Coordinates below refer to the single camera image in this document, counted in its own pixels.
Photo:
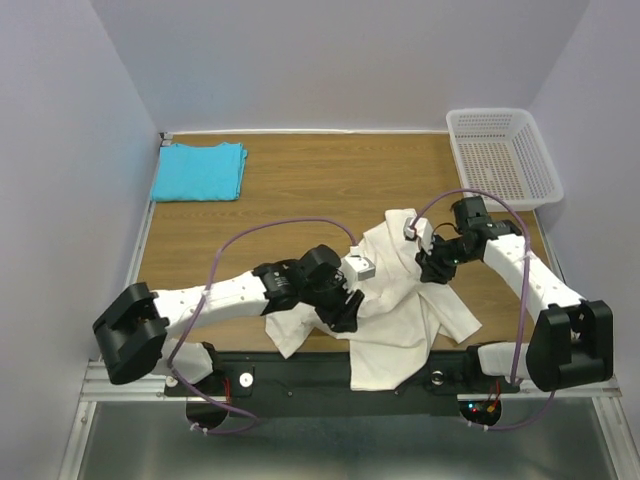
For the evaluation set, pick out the white plastic basket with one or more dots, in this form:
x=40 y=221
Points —
x=501 y=151

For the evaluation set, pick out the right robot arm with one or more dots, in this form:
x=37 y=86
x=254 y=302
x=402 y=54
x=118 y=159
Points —
x=563 y=339

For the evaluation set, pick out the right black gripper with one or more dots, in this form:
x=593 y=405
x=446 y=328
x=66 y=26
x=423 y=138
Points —
x=431 y=269

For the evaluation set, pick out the folded blue t shirt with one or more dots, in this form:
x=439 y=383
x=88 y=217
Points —
x=199 y=174

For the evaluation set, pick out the aluminium frame rail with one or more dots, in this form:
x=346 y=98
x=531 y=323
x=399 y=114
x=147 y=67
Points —
x=98 y=387

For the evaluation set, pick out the white t shirt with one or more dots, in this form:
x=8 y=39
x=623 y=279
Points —
x=398 y=319

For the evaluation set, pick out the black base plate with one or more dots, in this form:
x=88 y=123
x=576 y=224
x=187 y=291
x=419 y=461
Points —
x=312 y=384

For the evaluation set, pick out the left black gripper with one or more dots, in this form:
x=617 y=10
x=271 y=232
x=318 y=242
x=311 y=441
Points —
x=342 y=317

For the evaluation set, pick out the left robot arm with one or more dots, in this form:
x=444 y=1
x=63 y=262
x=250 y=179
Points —
x=144 y=332

